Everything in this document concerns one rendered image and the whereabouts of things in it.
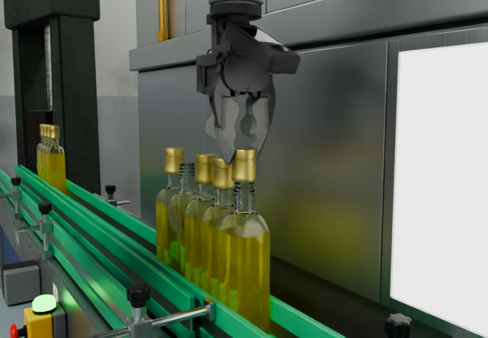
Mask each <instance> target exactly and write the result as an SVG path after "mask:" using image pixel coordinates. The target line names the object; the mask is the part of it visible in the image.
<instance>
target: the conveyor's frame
mask: <svg viewBox="0 0 488 338"><path fill-rule="evenodd" d="M14 211H15V208H14V207H13V205H12V204H11V203H10V202H9V200H8V199H7V198H0V225H1V226H2V228H3V230H4V232H5V233H6V235H7V238H8V239H9V241H10V243H11V245H12V246H13V248H14V250H15V251H16V253H17V255H18V257H19V258H20V261H21V262H24V261H28V260H35V262H36V264H37V265H38V266H39V268H40V276H41V295H45V294H48V295H52V296H53V297H54V298H55V299H56V302H59V303H60V304H61V306H62V308H63V310H64V311H65V312H66V321H67V338H91V337H92V335H95V334H100V333H103V332H106V331H111V330H110V329H109V328H108V326H107V325H106V323H105V322H104V321H103V320H102V319H101V318H100V316H99V315H98V313H97V312H96V311H95V309H94V308H93V307H92V306H91V305H90V304H89V302H88V301H87V299H86V298H85V297H84V295H83V294H82V293H81V292H80V291H79V289H78V288H77V287H76V285H75V284H74V283H73V282H72V281H71V279H70V278H69V277H68V275H67V274H66V273H65V271H64V270H63V269H62V268H61V267H60V265H59V264H58V263H57V261H56V260H55V259H54V258H51V260H49V261H48V262H47V261H46V260H45V259H42V258H41V249H43V244H42V242H41V241H40V240H39V239H38V237H37V236H36V234H35V233H34V232H33V231H30V232H24V233H18V232H17V229H18V228H22V227H27V226H28V224H27V223H26V222H25V220H24V219H20V220H19V221H17V220H15V219H14V218H13V212H14Z"/></svg>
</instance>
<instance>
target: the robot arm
mask: <svg viewBox="0 0 488 338"><path fill-rule="evenodd" d="M208 3H209V4H210V5H211V6H210V14H208V15H206V25H211V49H209V50H208V51H207V54H206V55H198V56H196V74H197V92H201V94H208V96H209V102H210V105H211V109H212V111H213V116H212V117H210V118H209V120H207V122H206V134H207V135H208V136H209V137H211V138H213V139H214V140H215V141H216V143H217V145H218V148H219V152H220V154H221V157H222V159H223V160H224V162H225V164H226V165H230V164H231V163H232V159H233V158H234V155H235V153H236V150H235V146H234V140H235V136H236V133H235V121H236V119H237V117H238V115H239V106H238V104H237V103H236V102H235V101H234V100H233V99H232V98H230V97H238V95H242V94H245V93H247V94H248V95H249V97H247V100H246V115H245V116H244V117H243V118H242V119H241V120H240V128H241V131H242V133H243V134H244V135H246V136H247V137H249V138H251V148H255V149H256V161H258V158H259V156H260V154H261V152H262V149H263V147H264V143H265V142H266V139H267V135H268V132H269V126H270V125H271V124H272V117H273V113H274V109H275V88H274V84H273V81H272V76H273V75H272V74H269V73H273V74H281V73H284V74H295V73H296V71H297V69H298V66H299V63H300V61H301V57H300V56H299V55H297V54H296V53H295V52H293V51H292V50H290V49H289V48H287V47H286V46H285V45H283V44H281V43H280V42H279V41H277V40H276V39H274V38H273V37H271V36H270V35H269V34H267V33H265V32H264V31H262V30H261V29H260V28H258V27H257V26H255V25H250V21H254V20H259V19H261V5H262V4H263V3H264V0H208ZM210 50H211V53H210V54H209V51H210Z"/></svg>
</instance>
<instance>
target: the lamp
mask: <svg viewBox="0 0 488 338"><path fill-rule="evenodd" d="M56 309H57V305H56V299H55V298H54V297H53V296H52V295H48V294H45V295H41V296H39V297H37V298H35V299H34V301H33V314H35V315H47V314H50V313H53V312H54V311H55V310H56Z"/></svg>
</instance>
